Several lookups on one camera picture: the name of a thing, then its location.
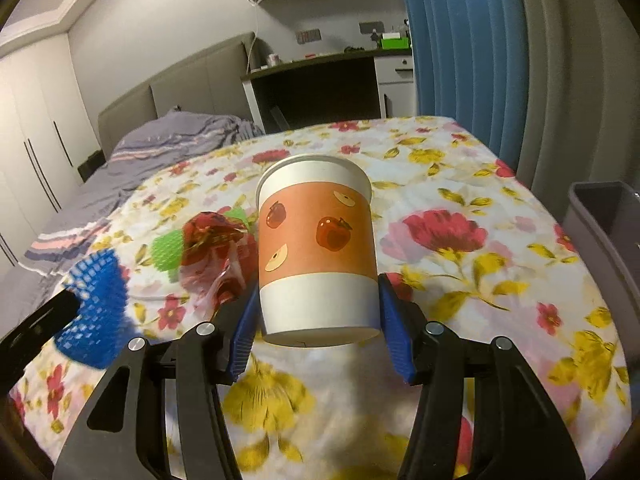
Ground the grey plastic bin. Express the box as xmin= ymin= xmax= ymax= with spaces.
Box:
xmin=562 ymin=181 xmax=640 ymax=283

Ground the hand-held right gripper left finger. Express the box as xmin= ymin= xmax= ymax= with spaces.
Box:
xmin=52 ymin=290 xmax=262 ymax=480

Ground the red and white plastic bag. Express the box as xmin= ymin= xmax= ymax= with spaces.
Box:
xmin=179 ymin=212 xmax=261 ymax=322

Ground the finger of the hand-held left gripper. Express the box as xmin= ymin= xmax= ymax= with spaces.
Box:
xmin=0 ymin=289 xmax=82 ymax=400

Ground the blue curtain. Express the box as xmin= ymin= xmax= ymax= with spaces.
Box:
xmin=390 ymin=0 xmax=532 ymax=172

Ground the dark nightstand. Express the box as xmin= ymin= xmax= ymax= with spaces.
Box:
xmin=77 ymin=150 xmax=107 ymax=184

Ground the white drawer cabinet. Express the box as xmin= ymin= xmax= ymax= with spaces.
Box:
xmin=374 ymin=55 xmax=417 ymax=117

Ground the white wardrobe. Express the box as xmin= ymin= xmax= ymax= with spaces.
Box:
xmin=0 ymin=32 xmax=101 ymax=272

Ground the floral tablecloth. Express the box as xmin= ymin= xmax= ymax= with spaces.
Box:
xmin=10 ymin=115 xmax=633 ymax=480

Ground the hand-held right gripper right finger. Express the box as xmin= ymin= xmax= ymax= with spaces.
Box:
xmin=377 ymin=274 xmax=586 ymax=480

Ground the green foam net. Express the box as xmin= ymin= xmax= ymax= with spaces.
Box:
xmin=149 ymin=206 xmax=251 ymax=272

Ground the orange apple print paper cup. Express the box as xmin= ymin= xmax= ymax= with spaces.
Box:
xmin=256 ymin=155 xmax=379 ymax=347

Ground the grey striped blanket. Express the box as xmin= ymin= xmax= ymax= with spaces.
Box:
xmin=22 ymin=106 xmax=266 ymax=281

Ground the white cable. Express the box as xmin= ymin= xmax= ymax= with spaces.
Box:
xmin=244 ymin=0 xmax=287 ymax=74

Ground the grey padded headboard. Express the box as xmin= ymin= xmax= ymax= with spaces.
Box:
xmin=97 ymin=32 xmax=266 ymax=162

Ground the dark desk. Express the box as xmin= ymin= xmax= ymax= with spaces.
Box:
xmin=241 ymin=50 xmax=417 ymax=134

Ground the grey curtain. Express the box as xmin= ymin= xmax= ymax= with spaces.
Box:
xmin=515 ymin=0 xmax=640 ymax=202

